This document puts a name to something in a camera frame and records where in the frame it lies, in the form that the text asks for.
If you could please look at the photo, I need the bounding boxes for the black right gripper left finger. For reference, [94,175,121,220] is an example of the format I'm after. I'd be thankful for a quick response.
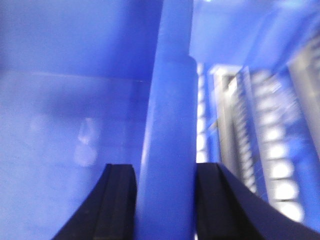
[54,164,137,240]

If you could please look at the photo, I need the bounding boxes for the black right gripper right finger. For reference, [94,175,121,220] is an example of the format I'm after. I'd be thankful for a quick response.
[195,163,320,240]

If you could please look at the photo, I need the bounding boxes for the large blue plastic bin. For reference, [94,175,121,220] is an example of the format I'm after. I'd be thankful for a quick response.
[0,0,320,240]

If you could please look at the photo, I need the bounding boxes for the white roller track left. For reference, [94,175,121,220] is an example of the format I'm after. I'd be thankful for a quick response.
[196,63,208,164]

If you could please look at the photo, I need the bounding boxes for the white roller track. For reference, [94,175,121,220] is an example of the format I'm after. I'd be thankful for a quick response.
[250,70,305,223]
[196,63,208,164]

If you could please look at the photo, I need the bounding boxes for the white roller track right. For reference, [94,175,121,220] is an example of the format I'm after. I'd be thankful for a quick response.
[250,70,305,223]

